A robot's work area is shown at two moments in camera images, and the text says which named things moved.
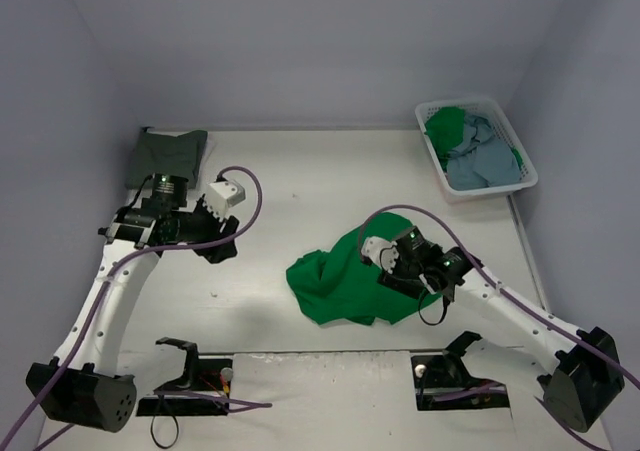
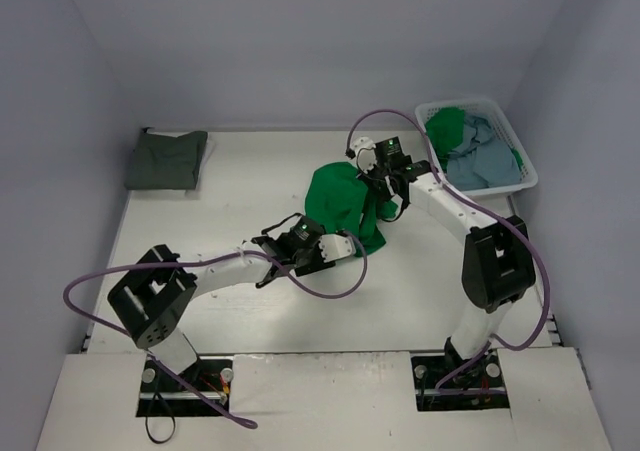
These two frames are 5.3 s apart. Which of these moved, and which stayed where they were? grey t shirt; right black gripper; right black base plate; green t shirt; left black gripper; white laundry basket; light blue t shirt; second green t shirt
Moved: right black gripper; green t shirt; left black gripper
Stayed: light blue t shirt; white laundry basket; second green t shirt; grey t shirt; right black base plate
